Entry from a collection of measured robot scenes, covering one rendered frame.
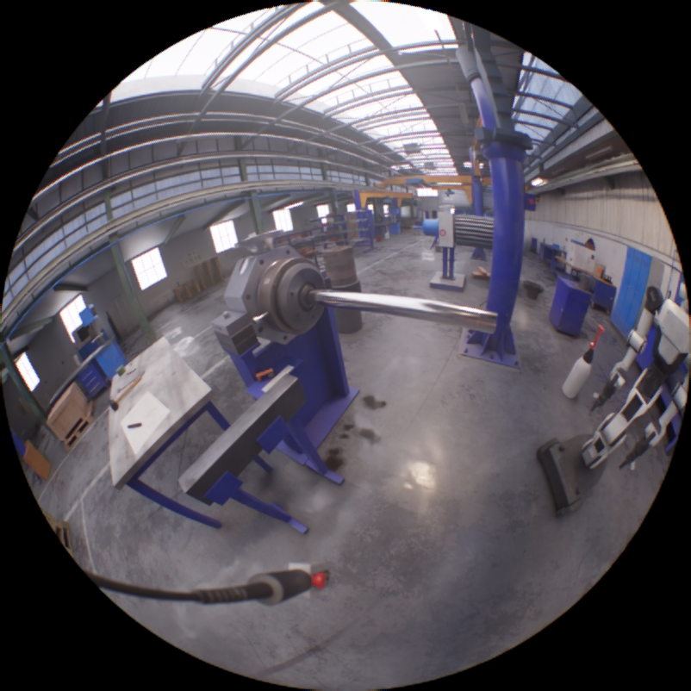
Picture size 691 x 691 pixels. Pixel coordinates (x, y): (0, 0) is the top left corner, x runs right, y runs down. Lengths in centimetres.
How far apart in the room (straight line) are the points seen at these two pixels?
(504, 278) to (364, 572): 248
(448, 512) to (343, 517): 65
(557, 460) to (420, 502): 100
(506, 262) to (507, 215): 44
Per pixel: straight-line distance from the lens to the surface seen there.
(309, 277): 96
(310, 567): 39
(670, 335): 142
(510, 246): 213
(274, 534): 154
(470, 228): 403
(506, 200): 213
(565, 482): 172
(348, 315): 257
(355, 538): 140
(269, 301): 87
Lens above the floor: 140
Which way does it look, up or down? 34 degrees down
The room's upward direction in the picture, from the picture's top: 10 degrees counter-clockwise
